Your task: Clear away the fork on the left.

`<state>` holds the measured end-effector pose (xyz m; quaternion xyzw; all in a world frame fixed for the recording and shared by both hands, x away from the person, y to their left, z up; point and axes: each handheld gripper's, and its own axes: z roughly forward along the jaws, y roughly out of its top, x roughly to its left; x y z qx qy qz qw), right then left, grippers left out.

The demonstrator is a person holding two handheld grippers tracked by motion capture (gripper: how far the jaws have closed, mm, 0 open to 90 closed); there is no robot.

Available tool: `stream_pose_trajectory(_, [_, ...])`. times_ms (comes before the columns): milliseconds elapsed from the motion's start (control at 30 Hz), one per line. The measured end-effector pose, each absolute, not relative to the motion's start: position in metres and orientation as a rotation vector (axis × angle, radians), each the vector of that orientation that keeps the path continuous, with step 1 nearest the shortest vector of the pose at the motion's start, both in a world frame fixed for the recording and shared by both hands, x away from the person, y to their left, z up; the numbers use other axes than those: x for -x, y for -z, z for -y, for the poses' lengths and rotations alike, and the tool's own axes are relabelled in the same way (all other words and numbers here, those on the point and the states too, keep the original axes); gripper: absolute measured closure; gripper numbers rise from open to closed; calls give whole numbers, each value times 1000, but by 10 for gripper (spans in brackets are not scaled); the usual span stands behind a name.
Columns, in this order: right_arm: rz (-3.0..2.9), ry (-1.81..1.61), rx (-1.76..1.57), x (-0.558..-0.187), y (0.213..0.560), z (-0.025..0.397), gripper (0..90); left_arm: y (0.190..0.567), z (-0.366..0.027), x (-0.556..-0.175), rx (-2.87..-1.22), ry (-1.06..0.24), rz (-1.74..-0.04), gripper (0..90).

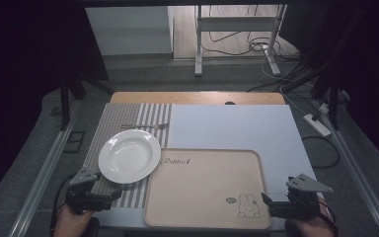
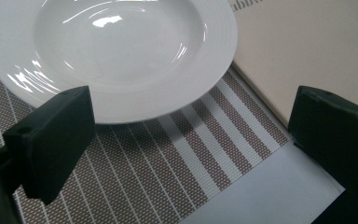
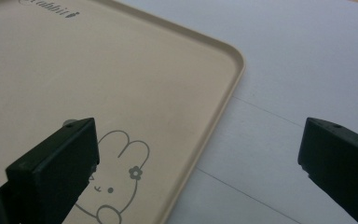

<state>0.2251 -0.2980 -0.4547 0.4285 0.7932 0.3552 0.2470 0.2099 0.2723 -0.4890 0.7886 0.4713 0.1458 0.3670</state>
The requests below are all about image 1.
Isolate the grey striped placemat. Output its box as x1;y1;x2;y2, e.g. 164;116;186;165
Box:
83;102;174;209

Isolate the white flat board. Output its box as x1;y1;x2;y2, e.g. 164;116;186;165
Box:
93;104;324;232

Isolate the white power strip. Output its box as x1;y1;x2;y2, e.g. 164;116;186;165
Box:
302;113;333;138

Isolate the black floor frame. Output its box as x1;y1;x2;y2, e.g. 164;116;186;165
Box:
62;129;87;154

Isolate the aluminium floor rail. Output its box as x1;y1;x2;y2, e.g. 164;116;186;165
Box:
7;118;77;237
311;98;379;237

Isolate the person's left hand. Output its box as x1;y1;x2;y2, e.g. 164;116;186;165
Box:
53;203;95;237

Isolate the wooden table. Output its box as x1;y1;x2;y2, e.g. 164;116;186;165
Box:
110;91;287;106

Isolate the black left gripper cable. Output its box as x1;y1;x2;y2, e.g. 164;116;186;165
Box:
48;173;77;237

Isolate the black metal stand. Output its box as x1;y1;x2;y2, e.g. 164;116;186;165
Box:
58;62;114;131
310;55;351;130

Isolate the silver metal fork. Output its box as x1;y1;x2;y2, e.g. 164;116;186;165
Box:
120;122;170;130

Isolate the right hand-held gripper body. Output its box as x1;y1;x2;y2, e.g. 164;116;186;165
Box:
285;173;334;221

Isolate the white metal stand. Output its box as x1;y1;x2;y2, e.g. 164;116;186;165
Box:
193;4;288;78

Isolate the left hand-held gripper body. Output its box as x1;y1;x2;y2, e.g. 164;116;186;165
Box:
64;167;114;215

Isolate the white round plate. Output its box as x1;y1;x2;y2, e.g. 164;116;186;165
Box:
98;128;163;185

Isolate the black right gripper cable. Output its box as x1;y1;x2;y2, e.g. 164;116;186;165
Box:
318;198;339;233

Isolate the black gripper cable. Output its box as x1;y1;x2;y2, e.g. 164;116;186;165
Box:
48;173;77;237
318;198;339;233

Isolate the person's right hand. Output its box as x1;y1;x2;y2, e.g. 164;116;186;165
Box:
288;197;336;237

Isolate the beige tray with rabbit print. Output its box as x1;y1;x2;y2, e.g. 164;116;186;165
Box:
143;147;273;231

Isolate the tangle of floor cables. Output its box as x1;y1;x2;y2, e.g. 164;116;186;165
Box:
199;4;302;64

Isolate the black looped floor cable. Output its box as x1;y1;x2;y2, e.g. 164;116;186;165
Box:
301;135;341;170

